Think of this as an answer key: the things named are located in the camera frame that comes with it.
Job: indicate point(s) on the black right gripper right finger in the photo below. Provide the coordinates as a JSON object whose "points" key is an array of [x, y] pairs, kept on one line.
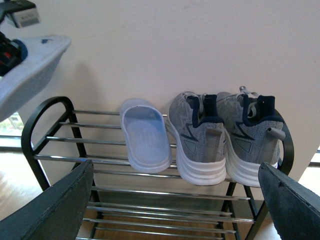
{"points": [[294, 209]]}

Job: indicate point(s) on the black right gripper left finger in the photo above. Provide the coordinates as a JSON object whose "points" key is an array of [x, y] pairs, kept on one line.
{"points": [[57, 213]]}

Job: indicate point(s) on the black metal shoe rack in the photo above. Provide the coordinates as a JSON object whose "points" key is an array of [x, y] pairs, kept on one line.
{"points": [[127, 203]]}

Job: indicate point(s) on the light blue slipper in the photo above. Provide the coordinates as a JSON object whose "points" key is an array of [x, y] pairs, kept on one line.
{"points": [[41, 55], [147, 143]]}

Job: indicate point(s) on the grey knit sneaker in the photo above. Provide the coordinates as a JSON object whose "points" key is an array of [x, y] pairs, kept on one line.
{"points": [[253, 133], [199, 132]]}

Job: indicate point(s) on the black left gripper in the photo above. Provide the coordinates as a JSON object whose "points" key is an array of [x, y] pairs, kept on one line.
{"points": [[17, 14]]}

